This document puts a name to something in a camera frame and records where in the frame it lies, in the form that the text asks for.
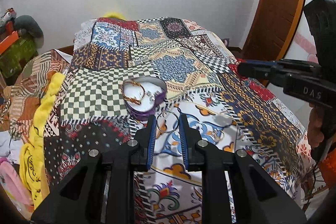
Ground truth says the silver ring bangle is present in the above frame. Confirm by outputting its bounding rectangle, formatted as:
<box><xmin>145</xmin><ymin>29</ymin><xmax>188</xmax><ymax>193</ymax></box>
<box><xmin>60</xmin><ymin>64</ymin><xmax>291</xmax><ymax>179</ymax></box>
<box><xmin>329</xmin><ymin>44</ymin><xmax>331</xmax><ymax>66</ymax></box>
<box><xmin>157</xmin><ymin>111</ymin><xmax>179</xmax><ymax>135</ymax></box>

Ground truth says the braided orange red bracelet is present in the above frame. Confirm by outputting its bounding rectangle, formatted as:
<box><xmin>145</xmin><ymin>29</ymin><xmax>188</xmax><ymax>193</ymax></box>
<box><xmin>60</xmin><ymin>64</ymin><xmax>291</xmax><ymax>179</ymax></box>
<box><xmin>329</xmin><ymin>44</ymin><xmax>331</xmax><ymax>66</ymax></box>
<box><xmin>122</xmin><ymin>79</ymin><xmax>146</xmax><ymax>106</ymax></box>

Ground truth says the silver charm trinket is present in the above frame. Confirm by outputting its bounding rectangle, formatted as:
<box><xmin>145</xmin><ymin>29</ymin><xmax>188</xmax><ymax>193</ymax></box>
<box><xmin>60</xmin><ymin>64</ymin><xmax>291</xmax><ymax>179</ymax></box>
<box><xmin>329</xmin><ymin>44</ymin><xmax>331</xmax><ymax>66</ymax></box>
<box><xmin>146</xmin><ymin>91</ymin><xmax>158</xmax><ymax>103</ymax></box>

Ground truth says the purple heart-shaped tin box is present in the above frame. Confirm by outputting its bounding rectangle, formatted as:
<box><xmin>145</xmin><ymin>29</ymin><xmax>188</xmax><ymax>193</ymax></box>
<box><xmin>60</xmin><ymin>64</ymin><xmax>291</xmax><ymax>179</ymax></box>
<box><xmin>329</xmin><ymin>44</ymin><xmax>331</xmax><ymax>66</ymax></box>
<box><xmin>121</xmin><ymin>76</ymin><xmax>167</xmax><ymax>121</ymax></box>

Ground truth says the person's right hand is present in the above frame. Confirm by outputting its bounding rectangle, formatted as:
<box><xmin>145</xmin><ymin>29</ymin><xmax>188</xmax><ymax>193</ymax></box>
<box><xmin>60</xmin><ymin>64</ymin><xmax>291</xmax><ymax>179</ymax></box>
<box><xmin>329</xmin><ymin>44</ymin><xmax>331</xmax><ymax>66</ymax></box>
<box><xmin>307</xmin><ymin>103</ymin><xmax>325</xmax><ymax>148</ymax></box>

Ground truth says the brown wooden door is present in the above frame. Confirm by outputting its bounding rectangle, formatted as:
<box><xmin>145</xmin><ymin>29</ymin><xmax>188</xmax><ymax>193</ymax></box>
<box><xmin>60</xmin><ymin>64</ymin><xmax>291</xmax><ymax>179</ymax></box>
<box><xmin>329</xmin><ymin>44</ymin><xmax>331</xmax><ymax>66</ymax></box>
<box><xmin>242</xmin><ymin>0</ymin><xmax>305</xmax><ymax>61</ymax></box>

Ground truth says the patchwork patterned bed cover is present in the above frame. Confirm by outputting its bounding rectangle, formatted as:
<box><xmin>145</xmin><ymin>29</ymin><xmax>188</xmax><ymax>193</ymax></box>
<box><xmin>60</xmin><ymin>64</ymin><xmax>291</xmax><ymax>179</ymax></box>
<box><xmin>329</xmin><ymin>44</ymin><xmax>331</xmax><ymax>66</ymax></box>
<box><xmin>44</xmin><ymin>18</ymin><xmax>311</xmax><ymax>223</ymax></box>

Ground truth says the yellow cloth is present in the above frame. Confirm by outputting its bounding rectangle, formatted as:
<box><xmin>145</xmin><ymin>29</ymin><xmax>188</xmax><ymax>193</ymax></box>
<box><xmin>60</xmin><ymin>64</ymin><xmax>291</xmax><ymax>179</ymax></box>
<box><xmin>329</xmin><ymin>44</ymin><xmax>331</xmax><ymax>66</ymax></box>
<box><xmin>19</xmin><ymin>72</ymin><xmax>65</xmax><ymax>208</ymax></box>

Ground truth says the yellow round object behind bed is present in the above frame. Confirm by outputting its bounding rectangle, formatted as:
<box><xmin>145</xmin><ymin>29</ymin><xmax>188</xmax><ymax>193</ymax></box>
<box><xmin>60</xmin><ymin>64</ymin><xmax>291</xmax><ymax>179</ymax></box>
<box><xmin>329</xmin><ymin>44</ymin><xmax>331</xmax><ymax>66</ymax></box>
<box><xmin>102</xmin><ymin>12</ymin><xmax>126</xmax><ymax>20</ymax></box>

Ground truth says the brown striped patterned blanket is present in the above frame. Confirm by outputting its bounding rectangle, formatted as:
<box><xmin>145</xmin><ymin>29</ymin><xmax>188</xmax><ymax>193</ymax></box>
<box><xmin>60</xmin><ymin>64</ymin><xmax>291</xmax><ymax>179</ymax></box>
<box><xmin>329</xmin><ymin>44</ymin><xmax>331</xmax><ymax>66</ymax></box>
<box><xmin>1</xmin><ymin>50</ymin><xmax>69</xmax><ymax>142</ymax></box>

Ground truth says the green patterned cabinet cloth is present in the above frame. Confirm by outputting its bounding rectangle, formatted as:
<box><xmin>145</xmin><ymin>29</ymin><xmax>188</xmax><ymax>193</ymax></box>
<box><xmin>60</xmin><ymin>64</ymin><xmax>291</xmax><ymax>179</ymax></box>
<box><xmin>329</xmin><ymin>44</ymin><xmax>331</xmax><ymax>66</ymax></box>
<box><xmin>1</xmin><ymin>34</ymin><xmax>38</xmax><ymax>79</ymax></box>

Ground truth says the orange box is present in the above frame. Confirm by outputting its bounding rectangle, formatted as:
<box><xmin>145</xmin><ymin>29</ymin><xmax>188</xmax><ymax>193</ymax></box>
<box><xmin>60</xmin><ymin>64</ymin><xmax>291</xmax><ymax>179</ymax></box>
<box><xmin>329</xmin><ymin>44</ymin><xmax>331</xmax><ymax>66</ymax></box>
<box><xmin>0</xmin><ymin>31</ymin><xmax>19</xmax><ymax>55</ymax></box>

